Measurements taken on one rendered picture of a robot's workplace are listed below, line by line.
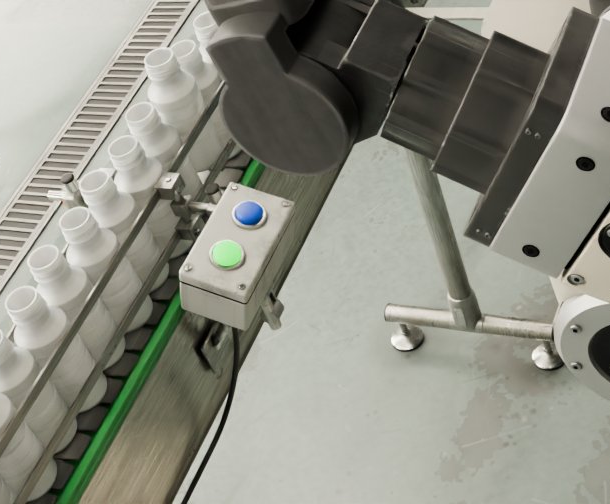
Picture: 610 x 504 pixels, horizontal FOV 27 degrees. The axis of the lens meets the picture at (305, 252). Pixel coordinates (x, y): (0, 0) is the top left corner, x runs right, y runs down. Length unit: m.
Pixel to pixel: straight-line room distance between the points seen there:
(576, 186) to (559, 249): 0.05
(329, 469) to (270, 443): 0.15
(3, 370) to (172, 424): 0.27
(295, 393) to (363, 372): 0.15
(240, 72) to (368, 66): 0.07
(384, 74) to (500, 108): 0.06
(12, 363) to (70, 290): 0.11
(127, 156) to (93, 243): 0.11
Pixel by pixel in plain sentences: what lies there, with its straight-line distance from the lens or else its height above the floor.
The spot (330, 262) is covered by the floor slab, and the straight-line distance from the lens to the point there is 2.90.
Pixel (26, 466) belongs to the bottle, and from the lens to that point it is 1.34.
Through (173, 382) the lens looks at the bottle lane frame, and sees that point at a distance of 1.49.
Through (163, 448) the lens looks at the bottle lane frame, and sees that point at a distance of 1.50.
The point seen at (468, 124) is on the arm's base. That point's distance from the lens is 0.66.
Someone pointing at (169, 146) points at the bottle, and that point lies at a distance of 1.50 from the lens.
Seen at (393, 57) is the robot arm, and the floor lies 1.60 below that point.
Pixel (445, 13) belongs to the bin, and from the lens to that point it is 1.88.
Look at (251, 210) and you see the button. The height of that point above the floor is 1.12.
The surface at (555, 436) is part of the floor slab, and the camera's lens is 2.46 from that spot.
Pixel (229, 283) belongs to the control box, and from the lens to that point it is 1.32.
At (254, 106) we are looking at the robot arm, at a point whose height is 1.60.
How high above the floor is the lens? 1.99
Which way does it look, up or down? 43 degrees down
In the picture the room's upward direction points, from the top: 23 degrees counter-clockwise
